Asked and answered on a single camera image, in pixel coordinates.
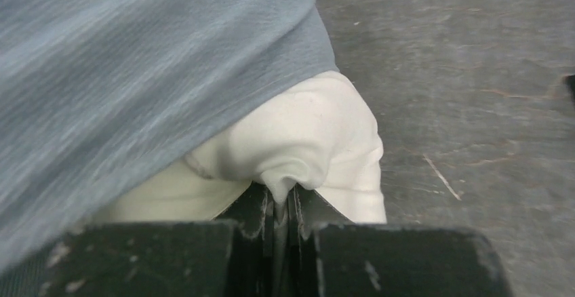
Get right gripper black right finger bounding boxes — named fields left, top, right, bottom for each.
left=288, top=187, right=513, bottom=297

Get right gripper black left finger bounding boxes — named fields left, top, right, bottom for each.
left=39, top=184, right=273, bottom=296

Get white pillow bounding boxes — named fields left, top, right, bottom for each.
left=94, top=71, right=386, bottom=223

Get blue grey pillowcase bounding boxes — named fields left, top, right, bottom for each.
left=1, top=0, right=336, bottom=269

